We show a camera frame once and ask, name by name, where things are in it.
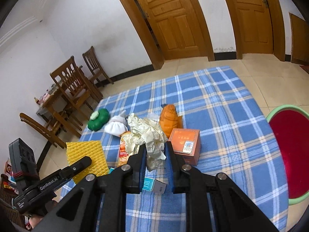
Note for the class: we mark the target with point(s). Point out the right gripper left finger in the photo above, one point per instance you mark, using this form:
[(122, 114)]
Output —
[(136, 175)]

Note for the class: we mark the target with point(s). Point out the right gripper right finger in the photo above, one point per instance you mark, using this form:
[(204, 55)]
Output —
[(178, 179)]

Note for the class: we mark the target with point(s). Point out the cream paper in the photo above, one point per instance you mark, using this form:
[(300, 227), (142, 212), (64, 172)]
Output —
[(148, 132)]

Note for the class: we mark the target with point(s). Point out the orange cardboard box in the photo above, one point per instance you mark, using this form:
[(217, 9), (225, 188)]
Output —
[(186, 142)]

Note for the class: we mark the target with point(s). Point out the white plastic bag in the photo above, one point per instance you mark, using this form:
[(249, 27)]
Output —
[(117, 125)]

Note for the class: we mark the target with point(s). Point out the yellow textured sponge mat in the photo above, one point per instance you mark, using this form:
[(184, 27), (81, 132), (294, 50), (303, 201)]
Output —
[(93, 149)]

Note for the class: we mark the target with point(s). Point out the orange snack packet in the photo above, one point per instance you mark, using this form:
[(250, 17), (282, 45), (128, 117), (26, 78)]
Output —
[(123, 155)]

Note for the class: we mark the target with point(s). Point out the small teal white box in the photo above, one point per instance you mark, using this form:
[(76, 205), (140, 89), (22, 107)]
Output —
[(154, 185)]

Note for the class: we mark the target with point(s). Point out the green clover plush toy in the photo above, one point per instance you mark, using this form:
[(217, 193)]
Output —
[(98, 119)]

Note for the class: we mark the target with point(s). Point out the wooden chair curved back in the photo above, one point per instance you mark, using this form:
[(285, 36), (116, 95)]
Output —
[(49, 130)]

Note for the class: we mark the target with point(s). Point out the wooden side table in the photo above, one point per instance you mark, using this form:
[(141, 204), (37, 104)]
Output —
[(54, 105)]

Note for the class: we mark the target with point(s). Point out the near wooden chair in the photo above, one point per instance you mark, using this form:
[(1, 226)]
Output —
[(74, 85)]

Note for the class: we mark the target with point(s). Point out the far wooden chair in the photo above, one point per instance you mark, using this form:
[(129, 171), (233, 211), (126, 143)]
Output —
[(95, 67)]

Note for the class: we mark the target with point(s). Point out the red bin with green rim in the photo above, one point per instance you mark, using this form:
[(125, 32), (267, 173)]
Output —
[(289, 124)]

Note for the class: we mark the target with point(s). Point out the left wooden door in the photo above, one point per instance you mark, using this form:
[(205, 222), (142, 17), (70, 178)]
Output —
[(170, 29)]

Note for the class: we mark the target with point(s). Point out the wooden door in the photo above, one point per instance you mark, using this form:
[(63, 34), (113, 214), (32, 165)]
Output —
[(258, 27), (170, 29)]

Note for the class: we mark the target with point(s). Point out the right wooden door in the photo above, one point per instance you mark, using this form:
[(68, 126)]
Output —
[(258, 27)]

